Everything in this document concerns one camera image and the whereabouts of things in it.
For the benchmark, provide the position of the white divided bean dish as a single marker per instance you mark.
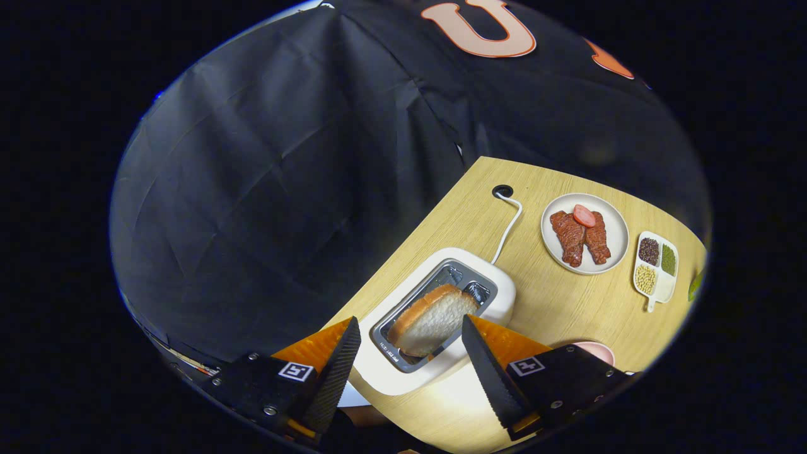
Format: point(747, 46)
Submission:
point(656, 287)

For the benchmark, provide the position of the plain toast bread slice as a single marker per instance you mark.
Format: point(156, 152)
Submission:
point(432, 321)

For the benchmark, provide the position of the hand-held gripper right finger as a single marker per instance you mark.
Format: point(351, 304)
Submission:
point(488, 372)

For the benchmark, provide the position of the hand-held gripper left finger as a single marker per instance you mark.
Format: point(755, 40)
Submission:
point(334, 378)

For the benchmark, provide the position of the red sausage slice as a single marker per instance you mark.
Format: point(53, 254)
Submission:
point(584, 215)

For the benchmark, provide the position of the pink plate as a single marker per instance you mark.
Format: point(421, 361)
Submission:
point(596, 350)

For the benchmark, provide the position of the white toaster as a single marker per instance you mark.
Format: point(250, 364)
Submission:
point(394, 380)

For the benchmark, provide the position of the white oval plate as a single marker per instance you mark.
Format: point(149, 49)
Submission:
point(615, 217)

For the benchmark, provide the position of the brown meat piece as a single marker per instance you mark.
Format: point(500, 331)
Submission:
point(568, 239)
point(597, 243)

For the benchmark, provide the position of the black backdrop cloth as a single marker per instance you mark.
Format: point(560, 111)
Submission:
point(284, 189)

